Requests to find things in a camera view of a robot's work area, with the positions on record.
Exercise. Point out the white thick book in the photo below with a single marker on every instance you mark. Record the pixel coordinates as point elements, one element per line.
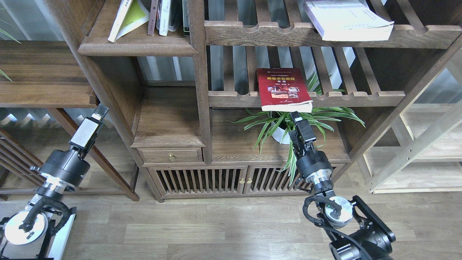
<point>347,21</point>

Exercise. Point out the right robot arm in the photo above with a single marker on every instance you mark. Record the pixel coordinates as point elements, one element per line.
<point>355,231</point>

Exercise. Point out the dark upright book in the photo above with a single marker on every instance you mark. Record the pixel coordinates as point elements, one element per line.
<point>186,28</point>

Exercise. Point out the green spider plant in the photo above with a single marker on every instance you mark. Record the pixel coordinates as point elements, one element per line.
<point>270,121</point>

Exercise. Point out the white plant pot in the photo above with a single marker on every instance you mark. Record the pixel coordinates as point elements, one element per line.
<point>281,134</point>

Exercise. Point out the dark wooden bookshelf cabinet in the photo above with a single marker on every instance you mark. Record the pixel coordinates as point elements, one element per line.
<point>178,94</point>

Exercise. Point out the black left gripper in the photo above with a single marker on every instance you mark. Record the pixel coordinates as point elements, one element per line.
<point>69,166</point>

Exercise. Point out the dark slatted wooden rack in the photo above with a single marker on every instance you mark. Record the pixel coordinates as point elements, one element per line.
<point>16,159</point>

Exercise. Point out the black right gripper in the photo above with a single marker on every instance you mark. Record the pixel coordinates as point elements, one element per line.
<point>313,165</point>

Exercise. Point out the light wooden shelf frame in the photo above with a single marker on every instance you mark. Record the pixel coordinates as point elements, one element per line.
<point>428,157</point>

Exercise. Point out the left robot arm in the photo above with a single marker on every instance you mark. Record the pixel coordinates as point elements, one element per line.
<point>46,216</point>

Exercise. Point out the brown upright book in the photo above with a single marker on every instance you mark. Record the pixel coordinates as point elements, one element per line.
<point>152,17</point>

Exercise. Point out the brass drawer knob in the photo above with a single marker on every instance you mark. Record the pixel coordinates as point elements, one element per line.
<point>171,157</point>

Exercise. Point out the red cover book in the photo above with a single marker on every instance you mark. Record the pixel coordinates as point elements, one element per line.
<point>283,90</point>

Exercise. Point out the yellow green cover book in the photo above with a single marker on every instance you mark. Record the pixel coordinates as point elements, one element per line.
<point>131,15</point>

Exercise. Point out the white metal bar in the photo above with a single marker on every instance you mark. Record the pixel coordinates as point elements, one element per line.
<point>60,240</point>

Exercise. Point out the white upright book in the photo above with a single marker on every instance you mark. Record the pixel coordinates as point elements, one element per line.
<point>164,17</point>

